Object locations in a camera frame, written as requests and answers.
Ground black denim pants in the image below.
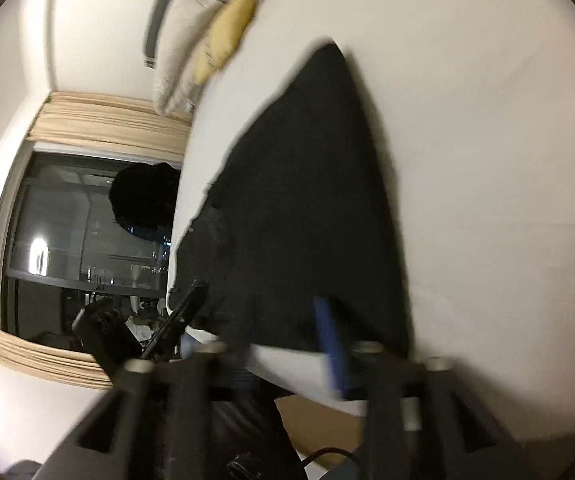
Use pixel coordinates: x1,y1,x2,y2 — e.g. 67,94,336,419
168,44,410,357

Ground black chair with clothes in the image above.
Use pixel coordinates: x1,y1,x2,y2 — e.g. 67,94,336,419
109,162,181,244

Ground beige curtain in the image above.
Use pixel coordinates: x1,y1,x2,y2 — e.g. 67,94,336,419
27,91,190,162

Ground folded beige duvet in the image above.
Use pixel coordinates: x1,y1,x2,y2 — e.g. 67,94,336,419
152,0,230,116

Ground dark window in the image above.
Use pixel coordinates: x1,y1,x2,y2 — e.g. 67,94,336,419
0,144,181,351

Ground yellow patterned cushion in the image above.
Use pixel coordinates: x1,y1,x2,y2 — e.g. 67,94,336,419
194,0,257,84

